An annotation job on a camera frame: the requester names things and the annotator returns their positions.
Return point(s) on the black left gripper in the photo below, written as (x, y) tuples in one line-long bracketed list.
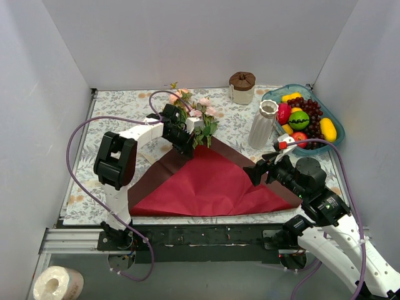
[(182, 139)]

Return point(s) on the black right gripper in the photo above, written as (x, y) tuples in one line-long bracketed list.
[(269, 172)]

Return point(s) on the pink artificial flower bunch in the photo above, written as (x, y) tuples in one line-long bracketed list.
[(200, 109)]

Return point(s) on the red paper bouquet wrap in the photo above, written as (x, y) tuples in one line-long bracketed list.
[(212, 183)]

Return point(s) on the cream ribbon gold lettering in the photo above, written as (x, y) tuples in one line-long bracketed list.
[(94, 182)]

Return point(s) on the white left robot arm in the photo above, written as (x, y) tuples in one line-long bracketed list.
[(116, 162)]

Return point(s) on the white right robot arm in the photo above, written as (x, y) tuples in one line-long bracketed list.
[(328, 229)]

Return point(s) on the white ribbed ceramic vase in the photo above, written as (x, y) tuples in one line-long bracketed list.
[(263, 124)]

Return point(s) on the small yellow lemon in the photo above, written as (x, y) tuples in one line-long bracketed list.
[(288, 129)]

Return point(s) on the red apple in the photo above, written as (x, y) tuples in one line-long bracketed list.
[(300, 136)]

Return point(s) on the red dragon fruit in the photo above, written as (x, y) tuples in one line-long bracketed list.
[(284, 112)]

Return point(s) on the green toy watermelon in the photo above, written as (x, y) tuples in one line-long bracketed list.
[(299, 120)]

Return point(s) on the dark purple grape bunch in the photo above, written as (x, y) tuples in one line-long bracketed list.
[(313, 109)]

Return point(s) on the floral patterned table mat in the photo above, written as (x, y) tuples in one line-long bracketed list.
[(234, 125)]

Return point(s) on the yellow fruit back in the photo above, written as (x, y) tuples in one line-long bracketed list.
[(286, 98)]

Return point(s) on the brown and white jar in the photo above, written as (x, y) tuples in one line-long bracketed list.
[(241, 87)]

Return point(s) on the yellow mango right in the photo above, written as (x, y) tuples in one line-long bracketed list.
[(328, 130)]

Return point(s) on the white toilet paper roll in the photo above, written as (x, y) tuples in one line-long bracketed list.
[(58, 282)]

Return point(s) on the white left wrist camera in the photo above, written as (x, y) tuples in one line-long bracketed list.
[(191, 123)]

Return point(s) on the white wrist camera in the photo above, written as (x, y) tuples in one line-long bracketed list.
[(283, 147), (191, 123)]

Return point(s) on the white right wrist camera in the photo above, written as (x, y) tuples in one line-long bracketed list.
[(283, 147)]

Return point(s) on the aluminium frame rail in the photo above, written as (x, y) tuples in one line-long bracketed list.
[(117, 276)]

